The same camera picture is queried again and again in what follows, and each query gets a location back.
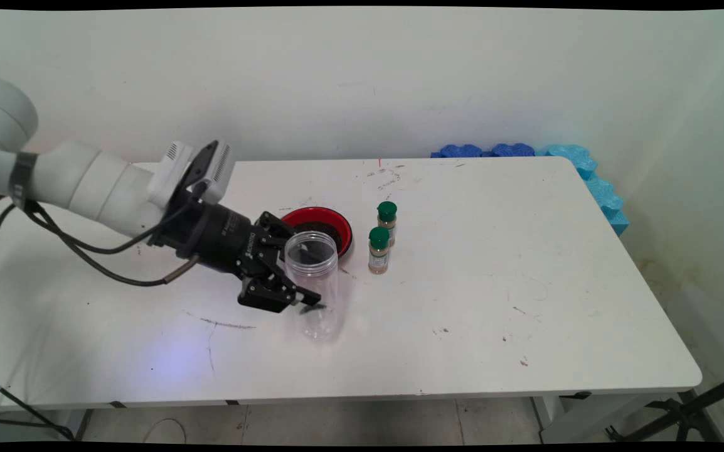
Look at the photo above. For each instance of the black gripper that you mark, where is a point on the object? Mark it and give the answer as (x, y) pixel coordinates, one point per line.
(224, 242)

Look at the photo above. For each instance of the red bowl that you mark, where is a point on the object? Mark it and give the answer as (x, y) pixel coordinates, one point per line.
(337, 220)

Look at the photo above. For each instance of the green cap spice bottle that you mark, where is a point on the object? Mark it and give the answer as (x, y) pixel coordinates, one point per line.
(379, 237)
(387, 211)

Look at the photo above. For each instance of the cyan foam mat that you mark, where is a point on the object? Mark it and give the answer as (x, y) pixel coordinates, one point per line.
(569, 158)
(619, 223)
(603, 193)

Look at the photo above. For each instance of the clear plastic jar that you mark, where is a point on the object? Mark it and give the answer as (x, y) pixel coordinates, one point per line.
(321, 276)

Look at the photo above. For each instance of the black seeds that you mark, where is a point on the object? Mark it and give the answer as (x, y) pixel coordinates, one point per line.
(324, 227)

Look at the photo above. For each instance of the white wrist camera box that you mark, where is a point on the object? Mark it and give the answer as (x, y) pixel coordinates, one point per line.
(170, 169)

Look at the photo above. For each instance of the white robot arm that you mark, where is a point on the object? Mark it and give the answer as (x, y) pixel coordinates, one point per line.
(86, 182)

